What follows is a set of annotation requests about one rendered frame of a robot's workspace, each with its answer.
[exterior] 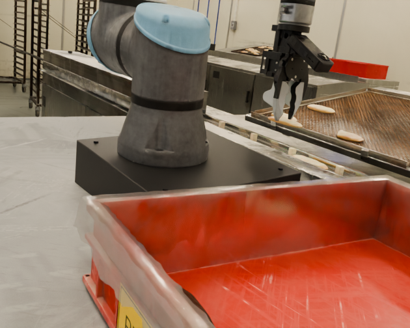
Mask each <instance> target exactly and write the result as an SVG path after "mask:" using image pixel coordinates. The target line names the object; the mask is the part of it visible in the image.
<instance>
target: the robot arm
mask: <svg viewBox="0 0 410 328"><path fill-rule="evenodd" d="M315 2H316V0H280V10H279V18H278V21H279V22H280V23H278V25H272V28H271V30H272V31H276V33H275V41H274V45H273V49H269V50H268V51H264V50H263V53H262V62H261V67H260V73H261V74H265V75H266V76H269V77H274V82H273V86H272V88H271V90H268V91H266V92H264V95H263V99H264V101H265V102H267V103H268V104H270V105H271V106H272V107H273V115H274V118H275V120H276V121H278V120H279V118H280V117H281V116H282V115H283V107H284V105H285V104H286V105H288V106H290V110H289V111H288V119H289V120H291V119H292V118H293V117H294V115H295V113H296V111H297V110H298V108H299V106H300V104H301V101H302V99H303V98H304V95H305V92H306V89H307V86H308V71H309V68H308V65H309V66H310V67H311V68H312V69H313V70H314V71H315V72H319V73H322V72H325V73H328V72H329V70H330V69H331V68H332V66H333V64H334V62H333V61H332V60H331V59H330V58H329V57H328V56H327V55H326V54H325V53H324V52H322V51H321V50H320V49H319V48H318V47H317V46H316V45H315V44H314V43H313V42H312V41H311V40H310V39H309V38H308V37H307V36H306V35H302V34H301V33H309V32H310V27H309V25H312V19H313V15H314V8H315ZM87 42H88V45H89V48H90V51H91V53H92V54H93V56H94V57H95V59H96V60H97V61H98V62H99V63H101V64H102V65H104V66H105V67H106V68H107V69H109V70H110V71H112V72H114V73H117V74H122V75H125V76H128V77H130V78H132V82H131V105H130V108H129V111H128V113H127V116H126V119H125V121H124V124H123V127H122V130H121V132H120V134H119V136H118V148H117V151H118V153H119V154H120V155H121V156H122V157H123V158H125V159H127V160H129V161H132V162H134V163H138V164H141V165H147V166H151V167H161V168H184V167H192V166H195V165H200V164H201V163H204V162H205V161H206V160H207V158H208V151H209V142H208V140H207V137H206V128H205V123H204V117H203V114H202V107H203V100H204V88H205V82H206V70H207V63H208V51H209V48H210V45H211V40H210V22H209V20H208V18H207V17H206V16H205V15H203V14H201V13H200V12H197V11H194V10H191V9H188V8H182V7H178V6H174V5H168V4H167V1H166V0H99V8H98V10H97V11H96V12H95V13H94V14H93V15H92V17H91V18H90V20H89V24H88V27H87ZM264 57H266V62H265V66H264V69H263V68H262V67H263V61H264ZM291 78H292V79H293V80H291ZM286 81H289V83H288V84H287V82H286Z"/></svg>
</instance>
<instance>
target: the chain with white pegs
mask: <svg viewBox="0 0 410 328"><path fill-rule="evenodd" d="M0 43H2V44H4V45H6V46H8V47H11V48H13V49H16V50H18V51H20V52H23V53H25V54H28V55H30V56H32V57H35V58H37V59H40V60H41V61H43V60H44V59H43V58H41V57H38V56H36V55H33V54H31V53H28V52H26V51H24V50H21V49H18V48H15V47H14V46H11V45H9V44H6V43H4V42H1V41H0ZM219 127H220V128H223V129H224V128H225V122H223V121H219ZM257 136H258V134H256V133H251V138H250V140H253V141H256V140H257ZM296 150H297V149H296V148H289V151H288V155H291V156H294V155H295V154H296ZM335 173H336V174H339V175H341V176H343V173H344V167H343V166H341V165H337V166H336V169H335Z"/></svg>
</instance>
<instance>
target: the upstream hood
mask: <svg viewBox="0 0 410 328"><path fill-rule="evenodd" d="M43 54H44V60H43V61H46V62H48V63H50V64H53V65H55V66H58V67H59V68H62V69H64V70H67V71H69V72H71V73H74V74H77V75H79V76H81V77H84V78H86V79H89V80H91V81H93V82H95V83H98V84H100V85H103V86H105V87H107V88H110V89H112V90H115V91H117V92H119V93H122V94H124V95H126V96H129V97H131V82H132V78H130V77H128V76H125V75H122V74H117V73H114V72H112V71H110V70H109V69H107V68H106V67H105V66H104V65H102V64H101V63H99V62H98V61H97V60H96V59H95V57H92V56H90V55H86V54H83V53H80V52H76V51H61V50H52V49H43ZM208 97H209V92H208V91H204V100H203V107H202V112H203V113H205V114H206V106H207V101H208Z"/></svg>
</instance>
